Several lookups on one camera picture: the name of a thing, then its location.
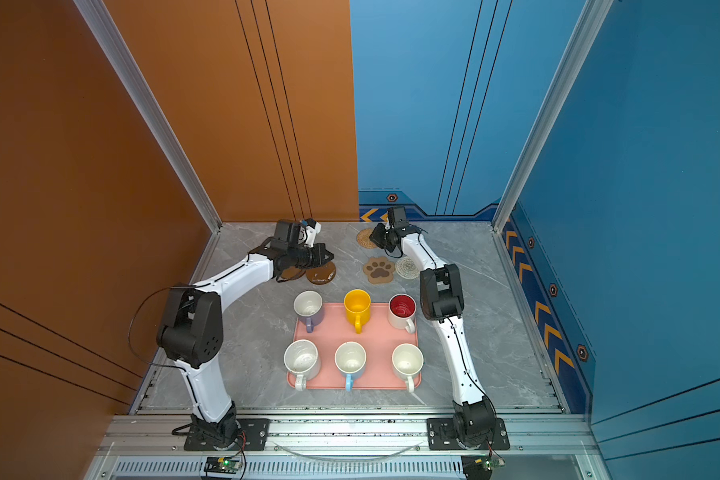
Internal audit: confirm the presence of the white mug front left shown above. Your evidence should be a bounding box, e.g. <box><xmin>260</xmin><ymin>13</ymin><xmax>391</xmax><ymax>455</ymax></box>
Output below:
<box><xmin>283</xmin><ymin>339</ymin><xmax>321</xmax><ymax>391</ymax></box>

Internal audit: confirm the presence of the yellow mug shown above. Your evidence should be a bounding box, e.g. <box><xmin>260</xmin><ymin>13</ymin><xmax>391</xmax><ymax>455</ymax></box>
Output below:
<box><xmin>343</xmin><ymin>289</ymin><xmax>372</xmax><ymax>334</ymax></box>

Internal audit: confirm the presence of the woven rattan round coaster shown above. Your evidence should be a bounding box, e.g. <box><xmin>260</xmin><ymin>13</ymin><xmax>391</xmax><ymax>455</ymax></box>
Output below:
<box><xmin>356</xmin><ymin>228</ymin><xmax>377</xmax><ymax>249</ymax></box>

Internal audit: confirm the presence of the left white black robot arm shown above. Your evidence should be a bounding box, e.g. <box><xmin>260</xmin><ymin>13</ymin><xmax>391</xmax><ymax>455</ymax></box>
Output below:
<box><xmin>156</xmin><ymin>218</ymin><xmax>334</xmax><ymax>451</ymax></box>

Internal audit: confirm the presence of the matte brown wooden coaster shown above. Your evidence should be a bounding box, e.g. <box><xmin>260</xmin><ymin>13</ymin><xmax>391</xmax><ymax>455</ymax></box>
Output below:
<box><xmin>277</xmin><ymin>267</ymin><xmax>306</xmax><ymax>282</ymax></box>

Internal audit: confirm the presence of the glossy dark wooden coaster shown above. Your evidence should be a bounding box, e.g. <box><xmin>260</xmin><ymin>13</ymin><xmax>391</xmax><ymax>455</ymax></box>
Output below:
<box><xmin>305</xmin><ymin>261</ymin><xmax>337</xmax><ymax>285</ymax></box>

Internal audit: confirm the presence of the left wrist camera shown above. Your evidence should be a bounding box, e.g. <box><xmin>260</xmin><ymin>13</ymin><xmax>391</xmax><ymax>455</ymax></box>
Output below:
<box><xmin>299</xmin><ymin>218</ymin><xmax>321</xmax><ymax>247</ymax></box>

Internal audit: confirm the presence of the cork paw print coaster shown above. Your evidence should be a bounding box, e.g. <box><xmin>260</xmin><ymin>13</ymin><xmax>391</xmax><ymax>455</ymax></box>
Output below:
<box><xmin>362</xmin><ymin>257</ymin><xmax>396</xmax><ymax>285</ymax></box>

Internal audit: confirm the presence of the white mug front right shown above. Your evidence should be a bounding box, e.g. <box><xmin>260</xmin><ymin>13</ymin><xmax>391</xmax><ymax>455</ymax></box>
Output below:
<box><xmin>392</xmin><ymin>343</ymin><xmax>424</xmax><ymax>393</ymax></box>

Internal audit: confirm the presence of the pink rectangular tray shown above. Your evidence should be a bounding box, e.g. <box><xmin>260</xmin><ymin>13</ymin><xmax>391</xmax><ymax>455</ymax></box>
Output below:
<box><xmin>287</xmin><ymin>303</ymin><xmax>422</xmax><ymax>392</ymax></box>

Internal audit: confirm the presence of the left aluminium corner post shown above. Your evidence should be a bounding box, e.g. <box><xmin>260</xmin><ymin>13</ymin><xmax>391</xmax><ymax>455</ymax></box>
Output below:
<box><xmin>74</xmin><ymin>0</ymin><xmax>223</xmax><ymax>233</ymax></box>

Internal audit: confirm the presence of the right circuit board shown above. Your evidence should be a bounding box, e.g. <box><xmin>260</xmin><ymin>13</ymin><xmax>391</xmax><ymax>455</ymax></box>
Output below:
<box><xmin>461</xmin><ymin>455</ymin><xmax>506</xmax><ymax>480</ymax></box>

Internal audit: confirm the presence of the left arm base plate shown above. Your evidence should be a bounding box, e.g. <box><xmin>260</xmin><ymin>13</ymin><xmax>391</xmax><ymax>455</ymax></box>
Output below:
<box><xmin>183</xmin><ymin>416</ymin><xmax>270</xmax><ymax>452</ymax></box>

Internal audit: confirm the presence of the aluminium corner post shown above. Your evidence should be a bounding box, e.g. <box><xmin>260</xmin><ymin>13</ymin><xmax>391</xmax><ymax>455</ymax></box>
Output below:
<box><xmin>492</xmin><ymin>0</ymin><xmax>613</xmax><ymax>234</ymax></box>
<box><xmin>74</xmin><ymin>0</ymin><xmax>223</xmax><ymax>233</ymax></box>

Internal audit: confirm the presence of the purple mug white inside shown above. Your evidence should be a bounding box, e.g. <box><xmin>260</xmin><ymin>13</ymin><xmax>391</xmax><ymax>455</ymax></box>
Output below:
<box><xmin>293</xmin><ymin>290</ymin><xmax>325</xmax><ymax>333</ymax></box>

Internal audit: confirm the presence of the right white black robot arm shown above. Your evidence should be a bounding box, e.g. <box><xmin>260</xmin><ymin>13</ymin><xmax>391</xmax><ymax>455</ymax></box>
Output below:
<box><xmin>370</xmin><ymin>206</ymin><xmax>497</xmax><ymax>449</ymax></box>

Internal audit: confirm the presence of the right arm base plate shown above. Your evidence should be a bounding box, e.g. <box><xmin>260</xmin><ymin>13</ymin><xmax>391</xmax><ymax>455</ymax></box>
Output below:
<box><xmin>426</xmin><ymin>417</ymin><xmax>511</xmax><ymax>452</ymax></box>

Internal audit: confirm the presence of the white mug blue handle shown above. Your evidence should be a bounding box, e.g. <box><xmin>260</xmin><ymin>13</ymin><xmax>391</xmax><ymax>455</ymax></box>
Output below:
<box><xmin>334</xmin><ymin>341</ymin><xmax>367</xmax><ymax>392</ymax></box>

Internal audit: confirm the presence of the left green circuit board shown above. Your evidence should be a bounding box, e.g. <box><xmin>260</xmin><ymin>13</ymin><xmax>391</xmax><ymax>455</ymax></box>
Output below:
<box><xmin>202</xmin><ymin>456</ymin><xmax>246</xmax><ymax>479</ymax></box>

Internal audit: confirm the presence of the white mug red inside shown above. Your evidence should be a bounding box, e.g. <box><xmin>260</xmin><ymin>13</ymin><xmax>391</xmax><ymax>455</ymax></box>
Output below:
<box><xmin>387</xmin><ymin>294</ymin><xmax>417</xmax><ymax>334</ymax></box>

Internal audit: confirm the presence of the right aluminium corner post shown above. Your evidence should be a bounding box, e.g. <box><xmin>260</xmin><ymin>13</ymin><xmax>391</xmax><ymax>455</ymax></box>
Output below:
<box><xmin>492</xmin><ymin>0</ymin><xmax>613</xmax><ymax>234</ymax></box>

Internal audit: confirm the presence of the white rainbow stitched coaster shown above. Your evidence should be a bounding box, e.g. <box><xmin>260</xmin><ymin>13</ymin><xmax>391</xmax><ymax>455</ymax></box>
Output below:
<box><xmin>395</xmin><ymin>256</ymin><xmax>420</xmax><ymax>280</ymax></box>

